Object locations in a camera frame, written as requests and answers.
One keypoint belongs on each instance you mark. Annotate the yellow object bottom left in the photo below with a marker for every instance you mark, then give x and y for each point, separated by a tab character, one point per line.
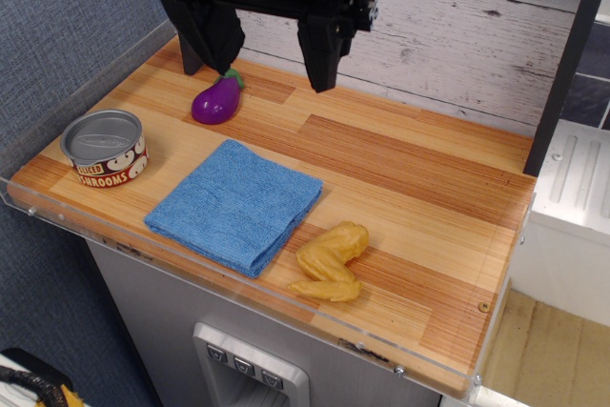
47	393

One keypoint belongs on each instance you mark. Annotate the folded blue cloth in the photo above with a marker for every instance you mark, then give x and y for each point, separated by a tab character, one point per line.
236	208

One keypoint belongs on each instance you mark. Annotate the clear acrylic table guard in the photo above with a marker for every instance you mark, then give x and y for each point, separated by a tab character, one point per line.
443	200

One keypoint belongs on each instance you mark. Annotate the right black vertical post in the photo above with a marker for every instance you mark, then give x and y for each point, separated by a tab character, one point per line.
568	64

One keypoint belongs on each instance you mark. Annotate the white toy appliance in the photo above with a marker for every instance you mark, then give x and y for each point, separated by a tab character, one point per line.
562	258

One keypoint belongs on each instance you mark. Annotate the purple toy eggplant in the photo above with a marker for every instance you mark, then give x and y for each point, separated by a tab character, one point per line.
220	101

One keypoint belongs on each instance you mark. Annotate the sliced mushrooms tin can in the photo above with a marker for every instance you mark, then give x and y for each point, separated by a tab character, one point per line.
105	148

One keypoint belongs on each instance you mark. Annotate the yellow toy chicken wing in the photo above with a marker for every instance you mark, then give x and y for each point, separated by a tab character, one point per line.
325	259

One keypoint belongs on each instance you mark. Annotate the grey cabinet with dispenser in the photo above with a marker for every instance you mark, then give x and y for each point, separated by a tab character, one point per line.
206	346

